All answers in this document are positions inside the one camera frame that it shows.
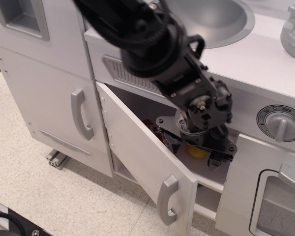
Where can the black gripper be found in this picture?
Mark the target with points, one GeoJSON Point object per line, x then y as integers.
{"type": "Point", "coordinates": [174, 132]}

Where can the grey cabinet door handle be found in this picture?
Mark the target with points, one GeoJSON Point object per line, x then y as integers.
{"type": "Point", "coordinates": [168, 187]}

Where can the white cabinet door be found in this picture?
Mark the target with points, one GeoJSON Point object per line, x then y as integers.
{"type": "Point", "coordinates": [148, 160]}

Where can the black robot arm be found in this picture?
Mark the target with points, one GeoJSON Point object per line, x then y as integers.
{"type": "Point", "coordinates": [154, 46]}

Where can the yellow toy lemon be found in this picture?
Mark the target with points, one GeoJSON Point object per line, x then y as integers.
{"type": "Point", "coordinates": [195, 152]}

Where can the red toy ketchup bottle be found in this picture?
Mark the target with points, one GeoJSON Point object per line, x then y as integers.
{"type": "Point", "coordinates": [150, 125]}

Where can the grey timer knob dial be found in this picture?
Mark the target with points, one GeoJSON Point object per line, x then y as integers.
{"type": "Point", "coordinates": [277, 122]}

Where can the white oven door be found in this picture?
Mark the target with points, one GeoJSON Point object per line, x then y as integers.
{"type": "Point", "coordinates": [273, 211]}

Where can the grey vent grille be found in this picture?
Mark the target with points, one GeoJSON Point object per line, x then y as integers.
{"type": "Point", "coordinates": [121, 75]}

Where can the white toy kitchen unit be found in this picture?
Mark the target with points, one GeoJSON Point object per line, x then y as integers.
{"type": "Point", "coordinates": [81, 201]}

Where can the silver sink bowl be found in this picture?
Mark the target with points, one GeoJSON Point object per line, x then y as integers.
{"type": "Point", "coordinates": [219, 22]}

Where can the white fridge door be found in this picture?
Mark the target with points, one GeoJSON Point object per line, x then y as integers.
{"type": "Point", "coordinates": [42, 94]}

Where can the grey faucet stove fixture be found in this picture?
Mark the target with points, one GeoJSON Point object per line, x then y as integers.
{"type": "Point", "coordinates": [287, 36]}

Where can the grey fridge emblem badge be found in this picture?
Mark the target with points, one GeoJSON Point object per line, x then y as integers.
{"type": "Point", "coordinates": [65, 143]}

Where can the grey recessed dispenser panel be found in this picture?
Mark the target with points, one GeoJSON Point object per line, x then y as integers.
{"type": "Point", "coordinates": [24, 16]}

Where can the grey oven door handle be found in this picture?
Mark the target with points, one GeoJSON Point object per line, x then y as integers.
{"type": "Point", "coordinates": [287, 174]}

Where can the grey fridge door handle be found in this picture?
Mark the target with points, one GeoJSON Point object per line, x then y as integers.
{"type": "Point", "coordinates": [77, 99]}

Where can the aluminium extrusion rail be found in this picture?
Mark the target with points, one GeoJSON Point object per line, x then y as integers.
{"type": "Point", "coordinates": [57, 159]}

